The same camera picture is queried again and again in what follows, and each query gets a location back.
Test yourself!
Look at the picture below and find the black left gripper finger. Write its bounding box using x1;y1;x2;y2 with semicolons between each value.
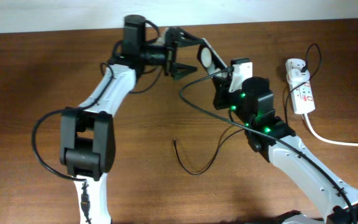
177;27;204;47
171;63;197;79

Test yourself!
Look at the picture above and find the black flip smartphone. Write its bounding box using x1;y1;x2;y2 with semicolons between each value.
197;38;227;75

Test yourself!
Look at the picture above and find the black USB charging cable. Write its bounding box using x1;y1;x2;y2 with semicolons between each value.
172;43;323;176

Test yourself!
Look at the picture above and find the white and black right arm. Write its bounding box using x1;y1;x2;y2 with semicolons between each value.
212;76;358;223

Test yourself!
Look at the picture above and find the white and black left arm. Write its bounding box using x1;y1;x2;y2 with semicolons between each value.
60;15;204;223

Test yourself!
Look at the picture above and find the white USB charger adapter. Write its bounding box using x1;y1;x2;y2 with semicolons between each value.
287;68;310;83

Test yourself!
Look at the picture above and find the white power strip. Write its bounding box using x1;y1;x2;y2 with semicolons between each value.
285;58;315;114

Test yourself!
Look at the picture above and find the white power strip cord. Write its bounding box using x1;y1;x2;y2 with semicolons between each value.
301;113;358;149

